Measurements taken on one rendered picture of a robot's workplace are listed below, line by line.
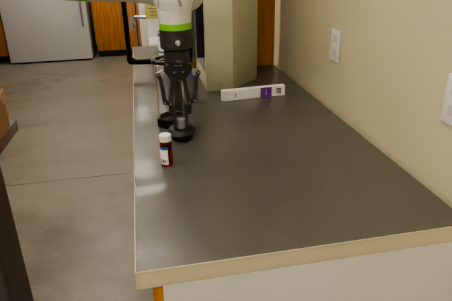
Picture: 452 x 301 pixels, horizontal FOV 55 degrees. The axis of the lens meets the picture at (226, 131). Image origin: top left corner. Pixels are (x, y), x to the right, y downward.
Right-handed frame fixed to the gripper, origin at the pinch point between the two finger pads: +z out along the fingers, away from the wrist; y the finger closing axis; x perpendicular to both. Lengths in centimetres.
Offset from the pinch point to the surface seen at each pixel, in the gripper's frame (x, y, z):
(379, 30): -9, 58, -24
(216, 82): 44.5, 19.4, 3.9
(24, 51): 533, -171, 82
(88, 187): 147, -53, 101
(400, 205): -50, 44, 8
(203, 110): 23.0, 10.4, 7.6
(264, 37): 81, 50, -6
